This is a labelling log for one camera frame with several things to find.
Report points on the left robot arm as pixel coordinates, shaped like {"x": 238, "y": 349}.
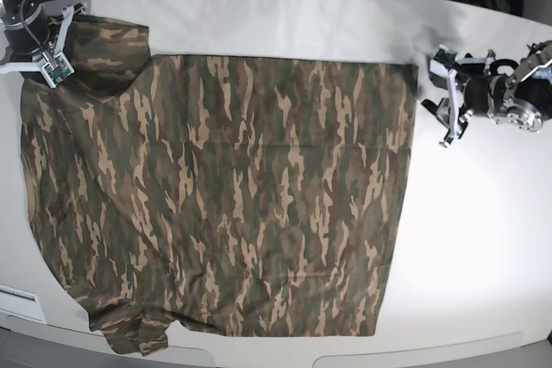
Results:
{"x": 502, "y": 90}

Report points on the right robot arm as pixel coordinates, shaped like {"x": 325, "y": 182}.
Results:
{"x": 36, "y": 40}

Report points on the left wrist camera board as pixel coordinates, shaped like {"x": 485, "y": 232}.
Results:
{"x": 442, "y": 63}

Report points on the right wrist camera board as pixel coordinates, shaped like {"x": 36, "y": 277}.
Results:
{"x": 58, "y": 72}

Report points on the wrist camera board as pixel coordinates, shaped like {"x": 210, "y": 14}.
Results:
{"x": 58, "y": 72}
{"x": 442, "y": 63}

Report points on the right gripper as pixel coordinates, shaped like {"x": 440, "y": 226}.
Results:
{"x": 50, "y": 34}

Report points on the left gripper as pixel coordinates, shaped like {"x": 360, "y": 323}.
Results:
{"x": 476, "y": 93}

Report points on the camouflage T-shirt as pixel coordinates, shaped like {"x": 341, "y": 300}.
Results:
{"x": 238, "y": 196}

